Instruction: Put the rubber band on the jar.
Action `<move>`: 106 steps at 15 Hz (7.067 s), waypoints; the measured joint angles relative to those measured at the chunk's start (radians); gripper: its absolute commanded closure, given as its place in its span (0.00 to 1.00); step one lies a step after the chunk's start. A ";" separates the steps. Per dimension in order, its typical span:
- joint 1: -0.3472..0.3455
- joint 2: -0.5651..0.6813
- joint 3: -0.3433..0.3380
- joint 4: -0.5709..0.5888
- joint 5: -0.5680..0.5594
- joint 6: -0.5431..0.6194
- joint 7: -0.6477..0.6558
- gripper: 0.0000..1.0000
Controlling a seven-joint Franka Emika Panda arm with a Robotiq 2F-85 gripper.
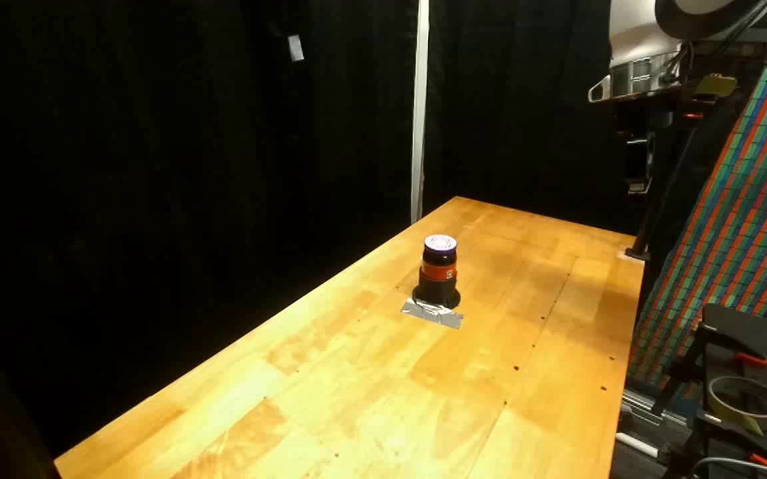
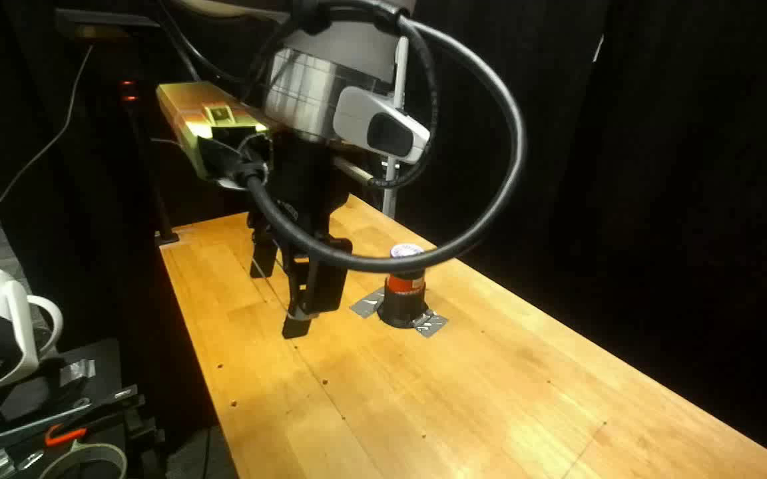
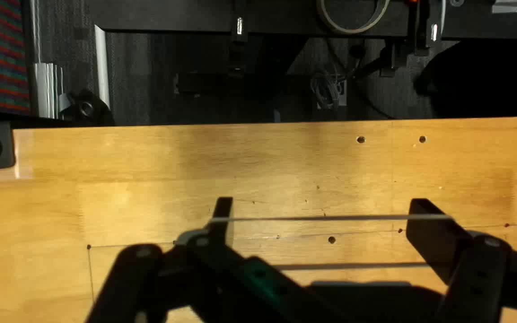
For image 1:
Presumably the black equipment cart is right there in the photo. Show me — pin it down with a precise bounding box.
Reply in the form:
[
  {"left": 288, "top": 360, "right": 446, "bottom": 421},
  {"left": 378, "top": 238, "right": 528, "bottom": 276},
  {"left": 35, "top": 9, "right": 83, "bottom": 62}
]
[{"left": 653, "top": 304, "right": 767, "bottom": 479}]

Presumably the colourful patterned board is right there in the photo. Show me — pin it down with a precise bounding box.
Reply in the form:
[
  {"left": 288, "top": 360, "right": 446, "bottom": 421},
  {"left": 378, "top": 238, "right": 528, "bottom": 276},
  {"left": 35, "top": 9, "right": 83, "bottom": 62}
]
[{"left": 627, "top": 0, "right": 767, "bottom": 395}]

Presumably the yellowish tape roll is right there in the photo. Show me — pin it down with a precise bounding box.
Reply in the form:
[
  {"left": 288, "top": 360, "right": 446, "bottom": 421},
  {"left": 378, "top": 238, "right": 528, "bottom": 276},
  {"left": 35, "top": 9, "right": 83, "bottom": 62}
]
[{"left": 702, "top": 373, "right": 767, "bottom": 440}]

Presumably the black curtain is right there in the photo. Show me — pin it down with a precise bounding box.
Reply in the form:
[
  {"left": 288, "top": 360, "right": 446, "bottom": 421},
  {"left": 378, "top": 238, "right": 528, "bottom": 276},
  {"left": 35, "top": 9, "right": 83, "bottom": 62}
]
[{"left": 0, "top": 0, "right": 653, "bottom": 479}]

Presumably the small white tag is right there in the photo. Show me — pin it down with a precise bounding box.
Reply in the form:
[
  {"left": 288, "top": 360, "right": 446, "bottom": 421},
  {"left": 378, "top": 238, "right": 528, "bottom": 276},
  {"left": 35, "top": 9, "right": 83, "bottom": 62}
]
[{"left": 284, "top": 31, "right": 309, "bottom": 63}]

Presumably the white vertical pole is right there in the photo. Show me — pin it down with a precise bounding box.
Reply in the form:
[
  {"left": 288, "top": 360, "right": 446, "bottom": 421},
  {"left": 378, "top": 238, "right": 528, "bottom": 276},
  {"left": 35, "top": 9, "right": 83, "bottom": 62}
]
[{"left": 406, "top": 0, "right": 434, "bottom": 226}]

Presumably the orange clamp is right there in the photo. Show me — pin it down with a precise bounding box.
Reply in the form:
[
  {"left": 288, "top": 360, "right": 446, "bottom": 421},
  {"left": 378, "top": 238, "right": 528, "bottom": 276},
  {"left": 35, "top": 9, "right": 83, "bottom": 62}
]
[{"left": 731, "top": 348, "right": 767, "bottom": 373}]

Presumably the black slanted stand pole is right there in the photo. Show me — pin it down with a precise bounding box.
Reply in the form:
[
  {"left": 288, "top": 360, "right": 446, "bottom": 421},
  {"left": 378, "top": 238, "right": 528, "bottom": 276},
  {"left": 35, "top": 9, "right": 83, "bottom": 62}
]
[{"left": 625, "top": 83, "right": 745, "bottom": 263}]

